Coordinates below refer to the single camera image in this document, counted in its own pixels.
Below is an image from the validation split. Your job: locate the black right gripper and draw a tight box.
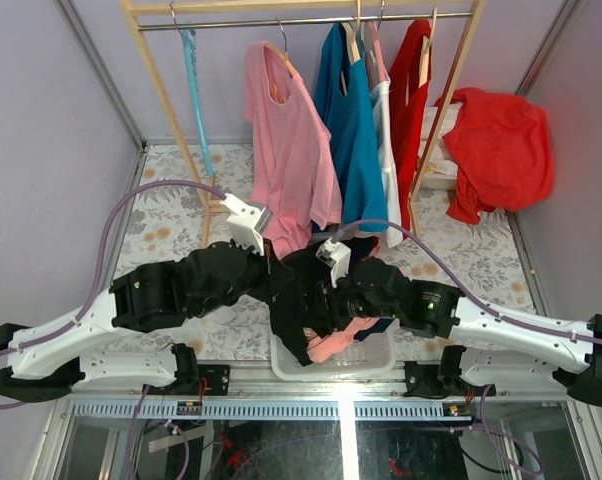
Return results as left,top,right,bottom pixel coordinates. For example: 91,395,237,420
299,269,401,335

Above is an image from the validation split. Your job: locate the black printed t-shirt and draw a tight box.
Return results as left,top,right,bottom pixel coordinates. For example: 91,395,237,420
268,236,377,367

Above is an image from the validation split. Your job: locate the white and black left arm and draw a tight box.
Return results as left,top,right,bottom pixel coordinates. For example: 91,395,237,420
0,241,293,404

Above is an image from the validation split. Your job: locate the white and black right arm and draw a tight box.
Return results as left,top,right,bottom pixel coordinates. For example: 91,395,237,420
317,258,602,407

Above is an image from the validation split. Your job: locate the salmon pink shirt in basket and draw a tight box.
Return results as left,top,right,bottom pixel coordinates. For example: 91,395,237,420
307,317,378,363

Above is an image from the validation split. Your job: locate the pink t-shirt on hanger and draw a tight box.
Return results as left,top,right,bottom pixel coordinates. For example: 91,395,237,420
244,42,342,259

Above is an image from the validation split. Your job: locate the blue t-shirt on hanger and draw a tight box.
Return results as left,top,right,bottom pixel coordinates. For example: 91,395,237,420
314,23,388,224

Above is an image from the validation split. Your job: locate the red t-shirt on hanger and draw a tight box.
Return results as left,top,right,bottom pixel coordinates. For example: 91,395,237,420
389,19,431,229

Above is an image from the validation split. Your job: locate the white and pink hung shirt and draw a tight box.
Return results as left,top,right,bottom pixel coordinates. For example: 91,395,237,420
361,21,401,225

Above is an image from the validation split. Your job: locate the wooden hanger under pink shirt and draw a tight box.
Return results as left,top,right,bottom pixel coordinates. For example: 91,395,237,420
264,18,298,78

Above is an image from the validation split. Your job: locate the wooden hanger under red shirt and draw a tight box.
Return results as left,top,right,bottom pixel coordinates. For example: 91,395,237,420
417,5,438,88

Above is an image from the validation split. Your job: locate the blue plastic hanger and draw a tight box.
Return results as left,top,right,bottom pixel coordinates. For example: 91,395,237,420
170,1,214,178

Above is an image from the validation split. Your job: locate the wooden hanger under blue shirt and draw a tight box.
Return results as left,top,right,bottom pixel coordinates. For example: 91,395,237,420
338,0,363,96

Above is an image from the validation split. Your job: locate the navy garment in basket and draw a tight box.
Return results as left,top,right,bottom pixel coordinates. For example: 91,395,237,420
354,318,394,342

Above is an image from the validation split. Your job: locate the white plastic laundry basket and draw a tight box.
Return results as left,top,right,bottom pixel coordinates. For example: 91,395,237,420
267,223,397,383

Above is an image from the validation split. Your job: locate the floral patterned floor mat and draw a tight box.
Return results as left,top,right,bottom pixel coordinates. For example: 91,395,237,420
106,144,535,361

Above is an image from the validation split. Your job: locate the red cloth pile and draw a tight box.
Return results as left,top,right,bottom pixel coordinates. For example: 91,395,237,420
443,87,555,225

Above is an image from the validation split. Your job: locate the wooden clothes rack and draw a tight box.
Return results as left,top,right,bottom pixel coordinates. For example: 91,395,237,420
119,0,488,251

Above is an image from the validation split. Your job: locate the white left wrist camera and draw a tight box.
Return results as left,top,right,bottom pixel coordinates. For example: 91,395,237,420
221,193,272,256

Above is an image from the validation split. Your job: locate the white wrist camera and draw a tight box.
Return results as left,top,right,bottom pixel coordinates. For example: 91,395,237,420
316,239,351,288
221,193,272,256

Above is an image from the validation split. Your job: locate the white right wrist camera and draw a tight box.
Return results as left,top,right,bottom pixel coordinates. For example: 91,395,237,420
316,239,351,288

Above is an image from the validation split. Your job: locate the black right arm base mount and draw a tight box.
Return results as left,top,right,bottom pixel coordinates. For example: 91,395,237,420
404,345,496,400

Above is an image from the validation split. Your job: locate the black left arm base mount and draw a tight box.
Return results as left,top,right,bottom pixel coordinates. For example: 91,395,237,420
168,344,230,398

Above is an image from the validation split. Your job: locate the white slotted cable duct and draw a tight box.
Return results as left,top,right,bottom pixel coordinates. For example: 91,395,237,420
72,400,470,422

